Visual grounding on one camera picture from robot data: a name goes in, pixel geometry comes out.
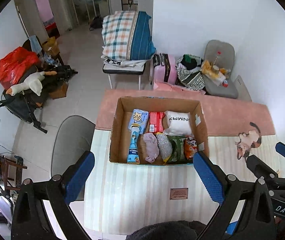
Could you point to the white folded printed cloth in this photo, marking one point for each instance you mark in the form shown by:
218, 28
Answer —
122, 62

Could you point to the dark wooden chair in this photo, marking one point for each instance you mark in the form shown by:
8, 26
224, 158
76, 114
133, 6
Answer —
5, 167

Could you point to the red plastic bag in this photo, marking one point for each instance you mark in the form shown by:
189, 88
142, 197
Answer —
15, 65

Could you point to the white cabinet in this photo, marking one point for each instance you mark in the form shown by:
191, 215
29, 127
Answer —
145, 4

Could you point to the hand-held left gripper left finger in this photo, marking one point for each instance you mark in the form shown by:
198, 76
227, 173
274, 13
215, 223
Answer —
80, 175

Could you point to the grey round-back chair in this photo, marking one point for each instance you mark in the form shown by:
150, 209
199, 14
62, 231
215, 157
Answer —
70, 142

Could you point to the orange snack packet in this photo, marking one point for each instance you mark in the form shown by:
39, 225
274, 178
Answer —
191, 147

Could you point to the brown cardboard box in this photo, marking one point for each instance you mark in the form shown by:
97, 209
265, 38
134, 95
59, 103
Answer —
60, 91

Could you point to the purple sock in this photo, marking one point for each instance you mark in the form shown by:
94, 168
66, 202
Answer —
151, 146

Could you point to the yellow plastic bag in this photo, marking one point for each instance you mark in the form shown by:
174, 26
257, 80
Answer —
206, 67

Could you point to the white bench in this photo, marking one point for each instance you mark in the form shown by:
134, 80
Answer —
125, 69

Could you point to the light blue cloth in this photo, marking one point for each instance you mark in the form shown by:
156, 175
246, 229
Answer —
35, 43

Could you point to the black folded stroller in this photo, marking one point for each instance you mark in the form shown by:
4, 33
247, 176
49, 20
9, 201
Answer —
20, 105

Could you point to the silver scrubber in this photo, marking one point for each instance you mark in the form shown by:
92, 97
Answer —
163, 145

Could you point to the dark fleece clothing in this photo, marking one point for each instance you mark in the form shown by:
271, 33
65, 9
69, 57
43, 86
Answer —
167, 231

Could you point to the yellow brown carton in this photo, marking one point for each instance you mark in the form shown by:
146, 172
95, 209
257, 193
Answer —
50, 46

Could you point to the small cartoon tissue pack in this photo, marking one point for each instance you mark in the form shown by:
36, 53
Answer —
140, 117

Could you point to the red packet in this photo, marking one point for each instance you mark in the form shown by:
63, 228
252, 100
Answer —
156, 121

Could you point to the grey cluttered chair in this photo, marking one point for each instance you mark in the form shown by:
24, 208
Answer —
220, 47

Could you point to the small red box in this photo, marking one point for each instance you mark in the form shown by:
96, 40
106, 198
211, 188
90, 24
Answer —
225, 83

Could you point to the white leaning board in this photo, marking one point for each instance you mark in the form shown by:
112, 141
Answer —
242, 88

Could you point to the clear plastic bottle red cap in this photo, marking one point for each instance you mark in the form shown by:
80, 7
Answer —
217, 60

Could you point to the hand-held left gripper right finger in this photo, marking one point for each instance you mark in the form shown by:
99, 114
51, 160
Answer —
207, 177

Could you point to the white wrapped package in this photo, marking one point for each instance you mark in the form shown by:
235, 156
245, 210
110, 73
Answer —
216, 78

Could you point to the green packet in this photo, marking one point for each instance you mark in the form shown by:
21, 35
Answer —
178, 150

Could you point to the blue tube packet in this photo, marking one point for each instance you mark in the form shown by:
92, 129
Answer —
133, 147

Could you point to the pink suitcase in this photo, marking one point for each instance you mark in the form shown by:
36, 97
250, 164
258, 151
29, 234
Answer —
166, 67

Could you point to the black white patterned bag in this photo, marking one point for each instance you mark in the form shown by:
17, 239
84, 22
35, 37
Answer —
190, 77

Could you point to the tape roll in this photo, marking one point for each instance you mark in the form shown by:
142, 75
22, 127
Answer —
215, 68

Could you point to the white soft packet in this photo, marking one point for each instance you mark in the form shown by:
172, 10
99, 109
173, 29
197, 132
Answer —
177, 123

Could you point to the white goose plush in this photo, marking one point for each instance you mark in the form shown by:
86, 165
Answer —
32, 83

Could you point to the plaid folded bedding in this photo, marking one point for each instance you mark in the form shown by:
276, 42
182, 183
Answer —
122, 32

